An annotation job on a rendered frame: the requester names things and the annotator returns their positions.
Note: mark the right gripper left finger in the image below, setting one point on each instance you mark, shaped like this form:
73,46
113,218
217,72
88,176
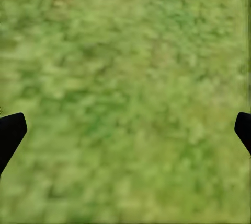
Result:
12,130

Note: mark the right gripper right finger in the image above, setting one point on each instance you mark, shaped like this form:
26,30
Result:
243,129

